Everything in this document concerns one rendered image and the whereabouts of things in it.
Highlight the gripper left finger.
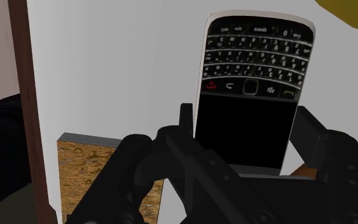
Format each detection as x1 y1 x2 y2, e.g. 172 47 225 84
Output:
65 103 279 224

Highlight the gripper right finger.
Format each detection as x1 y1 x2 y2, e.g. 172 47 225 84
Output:
289 106 358 224

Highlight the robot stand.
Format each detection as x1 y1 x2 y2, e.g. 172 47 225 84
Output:
57 132 165 224

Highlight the black keypad phone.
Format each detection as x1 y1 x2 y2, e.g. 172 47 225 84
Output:
193 10 317 178

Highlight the white table with brown edge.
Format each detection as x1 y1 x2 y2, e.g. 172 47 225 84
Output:
7 0 358 224

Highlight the yellow round object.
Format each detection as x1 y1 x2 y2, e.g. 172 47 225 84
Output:
315 0 358 36

